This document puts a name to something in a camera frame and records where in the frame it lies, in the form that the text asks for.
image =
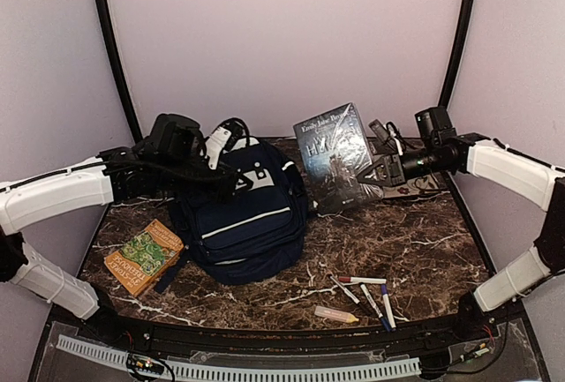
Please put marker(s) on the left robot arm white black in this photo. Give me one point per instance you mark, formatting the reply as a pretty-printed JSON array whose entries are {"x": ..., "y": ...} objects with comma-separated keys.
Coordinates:
[{"x": 174, "y": 156}]

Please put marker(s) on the orange Treehouse book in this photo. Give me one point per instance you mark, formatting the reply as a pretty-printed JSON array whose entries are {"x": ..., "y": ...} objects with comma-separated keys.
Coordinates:
[{"x": 145, "y": 257}]

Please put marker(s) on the right black frame post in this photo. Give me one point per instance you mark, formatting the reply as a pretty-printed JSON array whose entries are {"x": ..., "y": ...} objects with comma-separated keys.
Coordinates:
[{"x": 456, "y": 53}]

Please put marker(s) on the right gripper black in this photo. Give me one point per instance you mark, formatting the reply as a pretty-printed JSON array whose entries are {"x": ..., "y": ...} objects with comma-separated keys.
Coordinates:
[{"x": 363, "y": 176}]

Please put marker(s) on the blue cap white marker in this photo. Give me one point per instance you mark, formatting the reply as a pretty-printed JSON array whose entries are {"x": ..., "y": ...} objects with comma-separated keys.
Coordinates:
[{"x": 388, "y": 306}]

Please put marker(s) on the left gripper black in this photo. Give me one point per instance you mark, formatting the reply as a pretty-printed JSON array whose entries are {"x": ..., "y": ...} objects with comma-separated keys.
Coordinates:
[{"x": 225, "y": 183}]

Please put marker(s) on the black front rail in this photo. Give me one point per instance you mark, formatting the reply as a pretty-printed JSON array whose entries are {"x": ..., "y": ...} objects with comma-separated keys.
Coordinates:
[{"x": 177, "y": 326}]

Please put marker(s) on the left black frame post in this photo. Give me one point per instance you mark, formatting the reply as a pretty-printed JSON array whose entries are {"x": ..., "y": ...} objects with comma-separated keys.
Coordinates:
[{"x": 117, "y": 69}]

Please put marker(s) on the yellow tip highlighter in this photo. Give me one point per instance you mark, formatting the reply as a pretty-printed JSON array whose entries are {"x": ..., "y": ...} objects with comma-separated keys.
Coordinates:
[{"x": 336, "y": 315}]

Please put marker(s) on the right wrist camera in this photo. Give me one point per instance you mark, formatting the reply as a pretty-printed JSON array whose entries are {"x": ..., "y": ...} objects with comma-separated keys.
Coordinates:
[{"x": 387, "y": 140}]

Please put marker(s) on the Wuthering Heights blue book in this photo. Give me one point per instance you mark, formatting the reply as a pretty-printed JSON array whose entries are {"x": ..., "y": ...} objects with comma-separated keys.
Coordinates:
[{"x": 334, "y": 149}]

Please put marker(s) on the black white marker middle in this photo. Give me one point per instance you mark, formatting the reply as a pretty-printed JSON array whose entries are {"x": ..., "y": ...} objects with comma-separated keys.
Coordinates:
[{"x": 371, "y": 300}]

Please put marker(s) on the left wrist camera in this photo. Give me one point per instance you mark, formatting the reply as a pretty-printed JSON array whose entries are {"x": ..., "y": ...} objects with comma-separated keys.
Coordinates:
[{"x": 224, "y": 138}]

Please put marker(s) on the white slotted cable duct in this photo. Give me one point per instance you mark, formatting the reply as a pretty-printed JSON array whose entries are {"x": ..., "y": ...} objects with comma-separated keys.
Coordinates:
[{"x": 209, "y": 366}]

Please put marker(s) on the navy blue student backpack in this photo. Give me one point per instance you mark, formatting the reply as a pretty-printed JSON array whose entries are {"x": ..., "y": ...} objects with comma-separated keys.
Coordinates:
[{"x": 253, "y": 236}]

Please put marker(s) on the black cap white marker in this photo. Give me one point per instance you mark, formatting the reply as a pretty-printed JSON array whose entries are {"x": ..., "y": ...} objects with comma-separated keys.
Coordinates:
[{"x": 344, "y": 289}]

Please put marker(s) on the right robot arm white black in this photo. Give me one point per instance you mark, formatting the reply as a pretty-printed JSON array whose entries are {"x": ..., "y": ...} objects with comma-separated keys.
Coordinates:
[{"x": 477, "y": 155}]

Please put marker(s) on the black frame post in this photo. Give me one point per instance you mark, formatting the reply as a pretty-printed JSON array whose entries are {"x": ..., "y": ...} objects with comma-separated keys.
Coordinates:
[
  {"x": 456, "y": 53},
  {"x": 117, "y": 69}
]

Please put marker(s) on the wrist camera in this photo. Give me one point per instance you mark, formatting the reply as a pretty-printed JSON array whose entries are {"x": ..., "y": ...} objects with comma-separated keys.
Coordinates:
[
  {"x": 387, "y": 140},
  {"x": 224, "y": 138}
]

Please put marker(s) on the red cap white marker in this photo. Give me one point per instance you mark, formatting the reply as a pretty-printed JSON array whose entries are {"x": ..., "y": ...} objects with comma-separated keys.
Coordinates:
[{"x": 365, "y": 280}]

